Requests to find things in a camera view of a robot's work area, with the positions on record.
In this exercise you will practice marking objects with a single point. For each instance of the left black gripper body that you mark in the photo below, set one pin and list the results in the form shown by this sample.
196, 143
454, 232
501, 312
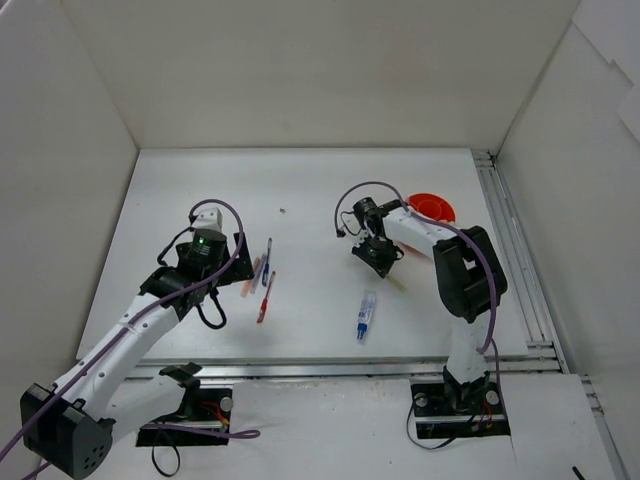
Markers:
240, 265

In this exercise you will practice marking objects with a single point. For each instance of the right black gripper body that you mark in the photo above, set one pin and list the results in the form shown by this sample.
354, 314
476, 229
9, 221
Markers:
378, 257

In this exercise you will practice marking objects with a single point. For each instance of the pink highlighter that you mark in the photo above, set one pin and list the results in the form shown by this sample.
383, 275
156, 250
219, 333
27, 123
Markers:
245, 291

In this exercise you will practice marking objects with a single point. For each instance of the blue pen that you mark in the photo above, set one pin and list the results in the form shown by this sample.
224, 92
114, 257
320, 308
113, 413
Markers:
267, 259

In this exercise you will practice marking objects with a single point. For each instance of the yellow highlighter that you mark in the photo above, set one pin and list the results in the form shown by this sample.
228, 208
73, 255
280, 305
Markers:
396, 283

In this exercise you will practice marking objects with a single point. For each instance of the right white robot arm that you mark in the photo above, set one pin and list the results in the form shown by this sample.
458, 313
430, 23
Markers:
469, 278

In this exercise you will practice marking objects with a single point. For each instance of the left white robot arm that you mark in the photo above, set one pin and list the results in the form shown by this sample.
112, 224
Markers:
73, 423

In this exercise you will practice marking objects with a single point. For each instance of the red pen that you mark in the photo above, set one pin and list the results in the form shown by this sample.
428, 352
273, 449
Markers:
265, 301

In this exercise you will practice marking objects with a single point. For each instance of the orange round container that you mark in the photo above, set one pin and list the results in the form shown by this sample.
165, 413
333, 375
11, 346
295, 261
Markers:
432, 206

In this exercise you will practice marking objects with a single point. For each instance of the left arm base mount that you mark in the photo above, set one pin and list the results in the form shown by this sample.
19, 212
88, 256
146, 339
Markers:
208, 409

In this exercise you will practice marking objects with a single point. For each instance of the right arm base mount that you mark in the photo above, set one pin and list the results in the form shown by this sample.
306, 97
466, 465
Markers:
433, 417

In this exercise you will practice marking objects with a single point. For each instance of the aluminium rail frame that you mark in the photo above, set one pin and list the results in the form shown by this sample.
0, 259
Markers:
327, 405

